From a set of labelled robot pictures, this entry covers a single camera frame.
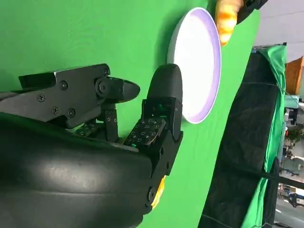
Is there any green table cloth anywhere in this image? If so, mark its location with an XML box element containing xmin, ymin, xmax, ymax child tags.
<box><xmin>0</xmin><ymin>0</ymin><xmax>262</xmax><ymax>228</ymax></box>

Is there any orange white toy bread roll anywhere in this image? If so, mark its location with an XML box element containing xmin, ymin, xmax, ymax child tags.
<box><xmin>151</xmin><ymin>176</ymin><xmax>166</xmax><ymax>209</ymax></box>
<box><xmin>215</xmin><ymin>0</ymin><xmax>244</xmax><ymax>47</ymax></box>

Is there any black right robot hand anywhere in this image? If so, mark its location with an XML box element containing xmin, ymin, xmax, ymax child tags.
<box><xmin>0</xmin><ymin>63</ymin><xmax>185</xmax><ymax>228</ymax></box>

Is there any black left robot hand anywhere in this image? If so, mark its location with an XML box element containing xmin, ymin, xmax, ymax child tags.
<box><xmin>234</xmin><ymin>0</ymin><xmax>265</xmax><ymax>26</ymax></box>

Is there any black stand bar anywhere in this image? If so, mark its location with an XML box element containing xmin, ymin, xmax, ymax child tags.
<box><xmin>261</xmin><ymin>156</ymin><xmax>304</xmax><ymax>188</ymax></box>

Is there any lilac plate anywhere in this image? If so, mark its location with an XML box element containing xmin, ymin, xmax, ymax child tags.
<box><xmin>166</xmin><ymin>7</ymin><xmax>222</xmax><ymax>124</ymax></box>

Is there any orange board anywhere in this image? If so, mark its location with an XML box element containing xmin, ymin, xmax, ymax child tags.
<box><xmin>285</xmin><ymin>57</ymin><xmax>304</xmax><ymax>95</ymax></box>

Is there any green cloth behind backdrop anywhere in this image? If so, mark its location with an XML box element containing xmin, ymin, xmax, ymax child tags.
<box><xmin>247</xmin><ymin>44</ymin><xmax>289</xmax><ymax>228</ymax></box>

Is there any black backdrop cloth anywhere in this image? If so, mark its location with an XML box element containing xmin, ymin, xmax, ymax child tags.
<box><xmin>198</xmin><ymin>44</ymin><xmax>288</xmax><ymax>228</ymax></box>

